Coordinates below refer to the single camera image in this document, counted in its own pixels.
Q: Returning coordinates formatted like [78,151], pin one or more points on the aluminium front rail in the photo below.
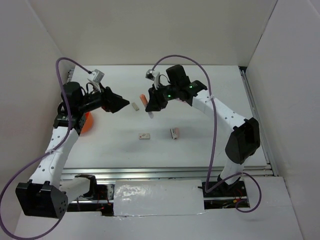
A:
[110,174]

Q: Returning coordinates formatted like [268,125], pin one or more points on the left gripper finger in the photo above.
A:
[116,105]
[112,97]

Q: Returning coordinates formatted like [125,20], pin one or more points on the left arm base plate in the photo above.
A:
[101,201]

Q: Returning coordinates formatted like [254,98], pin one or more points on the pink mini stapler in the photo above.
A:
[174,133]

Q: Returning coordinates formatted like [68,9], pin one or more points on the orange round pen holder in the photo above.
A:
[89,121]

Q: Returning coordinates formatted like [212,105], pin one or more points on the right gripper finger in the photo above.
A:
[155,106]
[152,94]

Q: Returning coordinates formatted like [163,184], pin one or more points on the staples box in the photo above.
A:
[144,136]

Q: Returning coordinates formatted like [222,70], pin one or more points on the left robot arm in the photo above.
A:
[44,195]

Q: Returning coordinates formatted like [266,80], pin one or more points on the orange highlighter marker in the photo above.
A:
[143,99]

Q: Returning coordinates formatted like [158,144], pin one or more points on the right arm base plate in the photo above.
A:
[218,199]

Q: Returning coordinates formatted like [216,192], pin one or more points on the beige eraser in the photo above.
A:
[135,106]

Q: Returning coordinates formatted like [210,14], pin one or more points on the white cover sheet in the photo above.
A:
[158,198]

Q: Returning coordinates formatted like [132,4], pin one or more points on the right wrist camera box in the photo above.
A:
[154,76]

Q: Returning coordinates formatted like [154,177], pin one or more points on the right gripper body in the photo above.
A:
[167,93]

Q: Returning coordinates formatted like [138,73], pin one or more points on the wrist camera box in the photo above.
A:
[154,76]
[96,77]

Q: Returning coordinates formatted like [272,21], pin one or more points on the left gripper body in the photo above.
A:
[97,99]

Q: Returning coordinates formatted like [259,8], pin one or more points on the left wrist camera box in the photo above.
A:
[96,77]

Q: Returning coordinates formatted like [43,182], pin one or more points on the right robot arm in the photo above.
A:
[243,134]

